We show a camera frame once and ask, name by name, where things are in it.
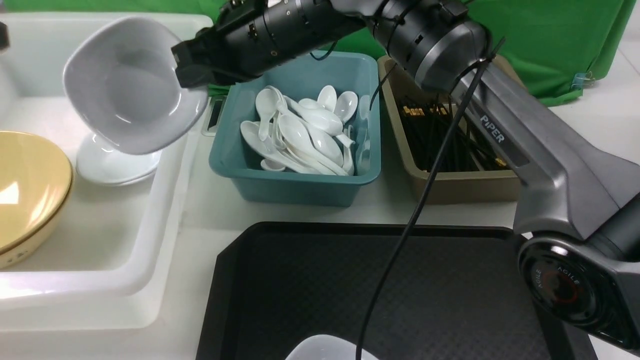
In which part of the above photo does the black chopstick in bin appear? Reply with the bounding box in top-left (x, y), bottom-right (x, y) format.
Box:
top-left (467, 124), bottom-right (509, 171)

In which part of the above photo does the green backdrop cloth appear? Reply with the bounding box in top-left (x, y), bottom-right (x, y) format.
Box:
top-left (1, 0), bottom-right (637, 106)

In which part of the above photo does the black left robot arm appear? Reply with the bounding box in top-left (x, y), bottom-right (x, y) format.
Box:
top-left (0, 22), bottom-right (10, 53)

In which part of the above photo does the white square dish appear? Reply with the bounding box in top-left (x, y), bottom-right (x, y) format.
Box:
top-left (62, 15), bottom-right (209, 155)
top-left (285, 333), bottom-right (356, 360)

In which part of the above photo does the yellow noodle bowl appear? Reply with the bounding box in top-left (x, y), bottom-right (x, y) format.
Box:
top-left (0, 130), bottom-right (74, 253)

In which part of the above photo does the yellow bowl in tub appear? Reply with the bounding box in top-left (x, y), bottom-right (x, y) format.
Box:
top-left (0, 219), bottom-right (60, 269)

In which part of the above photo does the blue binder clip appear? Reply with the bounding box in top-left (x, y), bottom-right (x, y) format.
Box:
top-left (570, 71), bottom-right (597, 91)

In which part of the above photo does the large white plastic tub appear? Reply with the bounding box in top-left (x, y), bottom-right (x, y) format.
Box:
top-left (1, 13), bottom-right (207, 333)

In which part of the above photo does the white dish in tub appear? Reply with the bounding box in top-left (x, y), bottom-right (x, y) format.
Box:
top-left (75, 133), bottom-right (163, 187)

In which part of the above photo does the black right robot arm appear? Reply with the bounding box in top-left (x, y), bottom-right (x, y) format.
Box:
top-left (171, 0), bottom-right (640, 356)

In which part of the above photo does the white soup spoon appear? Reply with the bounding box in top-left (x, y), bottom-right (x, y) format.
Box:
top-left (278, 112), bottom-right (349, 176)

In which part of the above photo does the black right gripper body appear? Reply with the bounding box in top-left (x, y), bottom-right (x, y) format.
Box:
top-left (171, 0), bottom-right (311, 89)

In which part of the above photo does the teal plastic bin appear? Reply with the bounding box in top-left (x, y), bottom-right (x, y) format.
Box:
top-left (208, 52), bottom-right (382, 208)

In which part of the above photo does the black serving tray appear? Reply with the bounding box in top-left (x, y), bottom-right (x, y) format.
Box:
top-left (196, 222), bottom-right (597, 360)

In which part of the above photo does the white spoon in bin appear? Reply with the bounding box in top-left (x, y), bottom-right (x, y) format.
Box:
top-left (302, 120), bottom-right (344, 167)
top-left (334, 91), bottom-right (359, 125)
top-left (317, 85), bottom-right (338, 113)
top-left (239, 120), bottom-right (320, 174)
top-left (254, 85), bottom-right (287, 141)
top-left (284, 96), bottom-right (343, 136)

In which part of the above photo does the brown plastic bin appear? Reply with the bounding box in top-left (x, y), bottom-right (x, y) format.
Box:
top-left (377, 55), bottom-right (521, 205)

